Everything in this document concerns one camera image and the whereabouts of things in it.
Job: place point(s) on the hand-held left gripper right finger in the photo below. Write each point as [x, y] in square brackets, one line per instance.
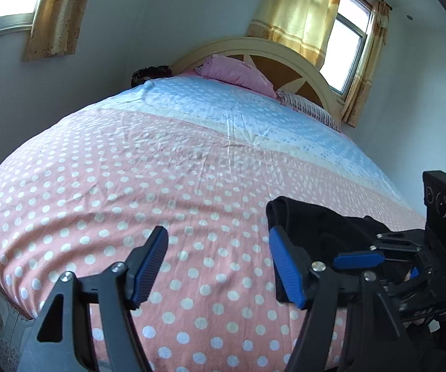
[287, 267]

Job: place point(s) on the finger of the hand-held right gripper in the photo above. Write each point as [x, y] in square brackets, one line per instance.
[356, 259]
[414, 273]

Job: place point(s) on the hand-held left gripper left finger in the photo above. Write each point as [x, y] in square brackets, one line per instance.
[151, 263]

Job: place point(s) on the black pants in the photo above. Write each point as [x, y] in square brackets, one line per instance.
[323, 217]

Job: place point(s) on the bed with polka dot sheet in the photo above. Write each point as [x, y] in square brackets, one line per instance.
[130, 170]

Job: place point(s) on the yellow floral curtain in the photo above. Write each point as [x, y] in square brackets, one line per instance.
[60, 15]
[296, 7]
[370, 66]

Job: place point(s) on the striped pillow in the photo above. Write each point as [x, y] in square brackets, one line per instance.
[308, 106]

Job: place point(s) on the dark cloth bundle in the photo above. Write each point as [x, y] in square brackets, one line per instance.
[149, 73]

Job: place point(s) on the pink pillow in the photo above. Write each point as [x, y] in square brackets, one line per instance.
[230, 69]

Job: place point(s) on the cream arched wooden headboard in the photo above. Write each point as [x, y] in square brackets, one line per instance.
[246, 44]

